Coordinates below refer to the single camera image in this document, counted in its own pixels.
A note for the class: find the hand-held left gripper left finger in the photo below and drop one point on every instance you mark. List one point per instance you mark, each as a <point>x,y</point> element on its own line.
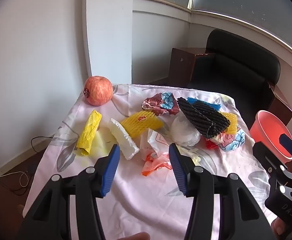
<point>109,172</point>

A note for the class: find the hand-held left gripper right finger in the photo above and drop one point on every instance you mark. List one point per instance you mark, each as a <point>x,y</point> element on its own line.
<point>177,170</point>

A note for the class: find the orange plastic bag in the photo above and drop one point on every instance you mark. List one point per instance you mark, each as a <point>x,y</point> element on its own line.
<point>153,166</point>

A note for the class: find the pink plastic bin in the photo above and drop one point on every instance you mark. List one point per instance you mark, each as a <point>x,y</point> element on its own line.
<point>266,130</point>

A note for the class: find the white orange plastic wrapper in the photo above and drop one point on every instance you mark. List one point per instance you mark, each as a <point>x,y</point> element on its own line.
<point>158,140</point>

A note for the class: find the red cloud-print wrapper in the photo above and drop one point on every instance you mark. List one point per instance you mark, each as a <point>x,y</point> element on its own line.
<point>161,103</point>
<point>233,140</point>

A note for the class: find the white foam net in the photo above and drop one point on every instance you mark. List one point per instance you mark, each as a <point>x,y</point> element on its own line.
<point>122,137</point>

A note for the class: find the clear plastic bag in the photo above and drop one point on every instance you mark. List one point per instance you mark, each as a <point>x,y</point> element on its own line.
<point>184,130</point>

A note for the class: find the red plastic scrap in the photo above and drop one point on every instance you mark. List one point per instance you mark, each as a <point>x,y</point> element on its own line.
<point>211,145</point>

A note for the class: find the small yellow foam net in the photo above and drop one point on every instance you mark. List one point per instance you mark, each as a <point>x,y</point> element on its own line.
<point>231,123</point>

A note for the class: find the yellow foam net with sticker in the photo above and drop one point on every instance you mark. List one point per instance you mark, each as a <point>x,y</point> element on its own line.
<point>141,123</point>

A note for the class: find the black foam net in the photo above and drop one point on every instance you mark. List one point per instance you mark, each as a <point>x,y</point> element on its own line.
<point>203,117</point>

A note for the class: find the blue foam net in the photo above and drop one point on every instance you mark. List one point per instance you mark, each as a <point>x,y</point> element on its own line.
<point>214,106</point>

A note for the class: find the person's right hand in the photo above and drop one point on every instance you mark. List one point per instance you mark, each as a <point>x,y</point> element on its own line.
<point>281,227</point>

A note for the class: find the pink floral cloth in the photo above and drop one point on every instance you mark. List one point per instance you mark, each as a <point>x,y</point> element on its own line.
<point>141,205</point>

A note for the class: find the red apple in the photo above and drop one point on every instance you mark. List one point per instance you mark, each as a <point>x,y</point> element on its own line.
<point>98,90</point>

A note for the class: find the black leather armchair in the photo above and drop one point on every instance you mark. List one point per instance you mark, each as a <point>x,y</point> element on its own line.
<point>236,67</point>

